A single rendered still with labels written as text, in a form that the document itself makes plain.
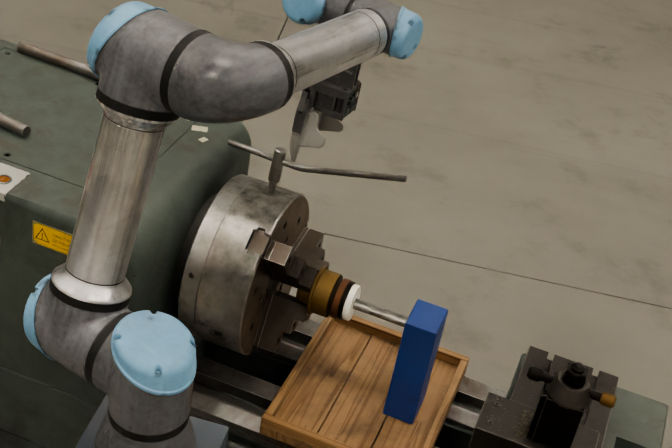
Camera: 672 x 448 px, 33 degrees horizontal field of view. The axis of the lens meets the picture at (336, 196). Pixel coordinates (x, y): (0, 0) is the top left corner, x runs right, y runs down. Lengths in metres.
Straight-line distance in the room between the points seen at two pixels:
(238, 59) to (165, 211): 0.59
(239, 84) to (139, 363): 0.40
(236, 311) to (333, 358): 0.33
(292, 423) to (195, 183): 0.47
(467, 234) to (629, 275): 0.61
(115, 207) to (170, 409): 0.29
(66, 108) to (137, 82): 0.74
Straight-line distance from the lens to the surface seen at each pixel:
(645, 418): 2.32
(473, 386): 2.34
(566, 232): 4.48
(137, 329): 1.61
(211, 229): 2.02
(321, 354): 2.29
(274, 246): 2.02
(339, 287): 2.09
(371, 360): 2.30
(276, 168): 2.06
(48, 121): 2.19
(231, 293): 2.01
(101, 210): 1.59
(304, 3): 1.80
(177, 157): 2.11
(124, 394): 1.62
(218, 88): 1.45
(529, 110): 5.26
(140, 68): 1.50
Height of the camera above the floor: 2.39
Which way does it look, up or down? 33 degrees down
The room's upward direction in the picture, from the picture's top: 11 degrees clockwise
